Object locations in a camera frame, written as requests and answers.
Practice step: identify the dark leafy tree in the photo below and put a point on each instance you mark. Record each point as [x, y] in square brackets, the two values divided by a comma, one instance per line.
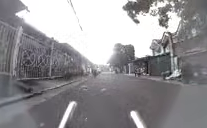
[122, 55]

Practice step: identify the grey asphalt road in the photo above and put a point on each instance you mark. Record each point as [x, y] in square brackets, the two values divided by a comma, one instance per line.
[104, 96]

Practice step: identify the low dark building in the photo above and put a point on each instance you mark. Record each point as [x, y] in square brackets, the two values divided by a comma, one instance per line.
[157, 65]

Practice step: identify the robot's own part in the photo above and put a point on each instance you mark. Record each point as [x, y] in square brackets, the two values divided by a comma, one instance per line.
[68, 114]
[137, 119]

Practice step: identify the grey pavement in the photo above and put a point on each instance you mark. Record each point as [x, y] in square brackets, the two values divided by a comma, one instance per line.
[41, 85]

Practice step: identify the ornate metal fence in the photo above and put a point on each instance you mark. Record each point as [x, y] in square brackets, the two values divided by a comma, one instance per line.
[34, 60]

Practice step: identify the house with gabled roof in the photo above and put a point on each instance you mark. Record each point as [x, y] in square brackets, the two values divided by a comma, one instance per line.
[194, 56]

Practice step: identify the overhanging tree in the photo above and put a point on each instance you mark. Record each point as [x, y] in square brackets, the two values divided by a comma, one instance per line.
[191, 13]

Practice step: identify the building with dark roof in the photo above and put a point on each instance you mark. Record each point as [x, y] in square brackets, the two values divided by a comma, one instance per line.
[4, 6]

